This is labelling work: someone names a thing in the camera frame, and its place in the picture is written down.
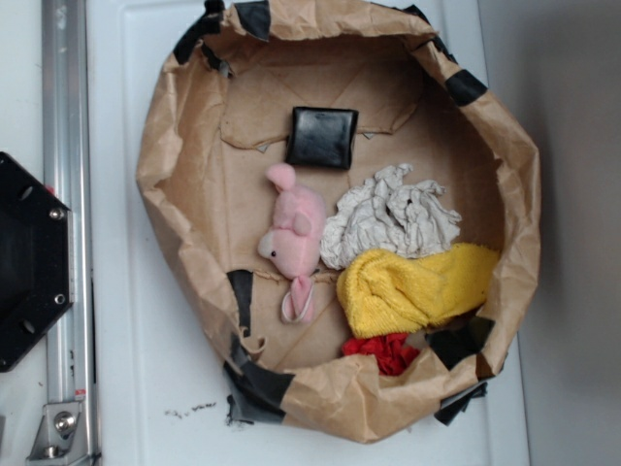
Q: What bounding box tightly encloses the brown paper bag bin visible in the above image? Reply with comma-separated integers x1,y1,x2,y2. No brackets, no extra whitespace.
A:
136,1,540,443

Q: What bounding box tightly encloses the metal corner bracket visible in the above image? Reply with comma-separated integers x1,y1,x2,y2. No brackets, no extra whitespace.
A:
25,401,87,465

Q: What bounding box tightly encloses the red crumpled paper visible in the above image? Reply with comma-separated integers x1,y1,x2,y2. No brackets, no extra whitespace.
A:
342,333,420,377

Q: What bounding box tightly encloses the yellow towel cloth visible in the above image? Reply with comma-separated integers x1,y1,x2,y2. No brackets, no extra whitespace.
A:
337,243,500,339

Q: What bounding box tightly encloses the aluminium extrusion rail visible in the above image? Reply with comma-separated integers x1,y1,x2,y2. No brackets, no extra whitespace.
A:
42,1,101,465

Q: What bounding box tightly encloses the pink plush pig toy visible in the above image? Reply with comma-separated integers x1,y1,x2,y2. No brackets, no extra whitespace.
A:
258,163,326,323

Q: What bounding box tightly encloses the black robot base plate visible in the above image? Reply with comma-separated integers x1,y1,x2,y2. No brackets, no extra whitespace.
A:
1,152,72,373

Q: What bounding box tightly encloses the crumpled white paper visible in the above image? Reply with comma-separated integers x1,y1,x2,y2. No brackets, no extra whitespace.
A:
320,163,462,270

